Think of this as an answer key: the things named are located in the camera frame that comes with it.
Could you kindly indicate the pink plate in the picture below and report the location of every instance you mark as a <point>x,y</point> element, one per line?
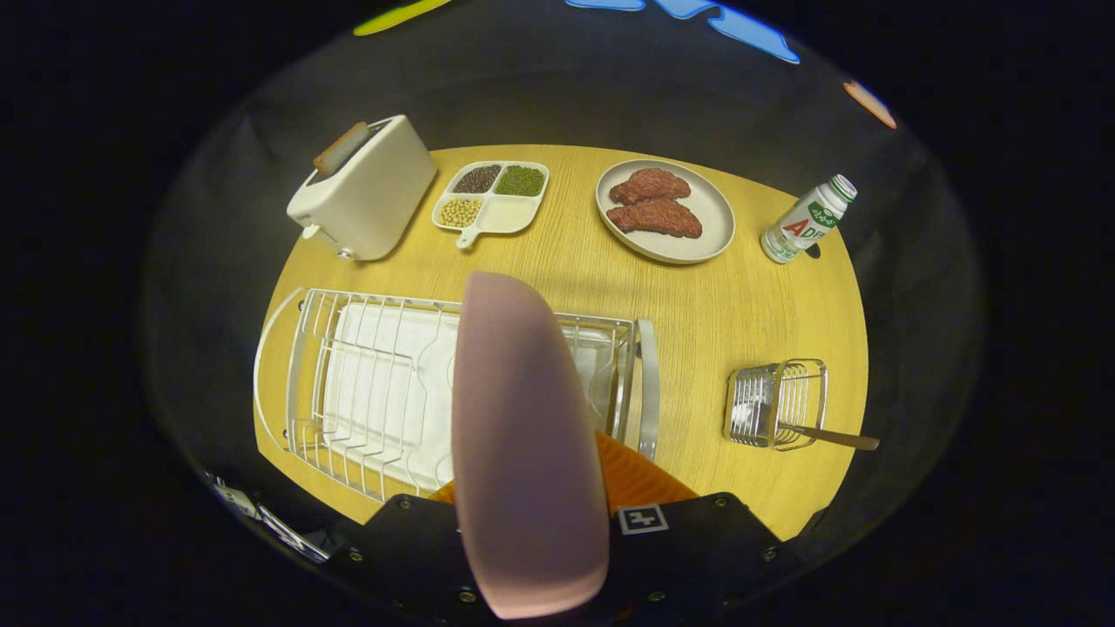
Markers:
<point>523,453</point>

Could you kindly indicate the brown toast slice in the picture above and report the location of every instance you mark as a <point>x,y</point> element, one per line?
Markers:
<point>340,150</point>

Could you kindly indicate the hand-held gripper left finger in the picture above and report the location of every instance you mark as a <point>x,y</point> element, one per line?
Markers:
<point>401,549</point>

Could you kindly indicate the white toaster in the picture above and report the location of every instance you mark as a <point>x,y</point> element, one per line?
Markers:
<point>366,200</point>

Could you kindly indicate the metal spoon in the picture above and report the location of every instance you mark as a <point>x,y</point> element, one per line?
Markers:
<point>836,436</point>

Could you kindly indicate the beige round plate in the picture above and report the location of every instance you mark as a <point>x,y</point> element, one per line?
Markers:
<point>710,218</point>

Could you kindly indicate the white divided dish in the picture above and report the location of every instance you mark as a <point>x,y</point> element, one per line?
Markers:
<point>510,216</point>

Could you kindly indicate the pile of green beans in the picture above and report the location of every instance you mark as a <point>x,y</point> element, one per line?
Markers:
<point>521,181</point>

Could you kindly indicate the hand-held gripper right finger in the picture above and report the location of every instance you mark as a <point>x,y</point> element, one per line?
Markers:
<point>697,557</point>

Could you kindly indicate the white drink bottle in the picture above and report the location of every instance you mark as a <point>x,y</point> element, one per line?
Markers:
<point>806,222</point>

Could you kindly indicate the pile of dark beans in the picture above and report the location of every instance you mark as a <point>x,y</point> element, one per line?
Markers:
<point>477,179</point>

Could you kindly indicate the red meat piece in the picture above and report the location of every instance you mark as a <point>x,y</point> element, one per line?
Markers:
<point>658,218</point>
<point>649,185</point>

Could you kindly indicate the pile of yellow soybeans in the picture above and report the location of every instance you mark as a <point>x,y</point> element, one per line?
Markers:
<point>461,212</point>

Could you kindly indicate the white drip tray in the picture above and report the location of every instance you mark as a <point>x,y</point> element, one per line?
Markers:
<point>383,392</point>

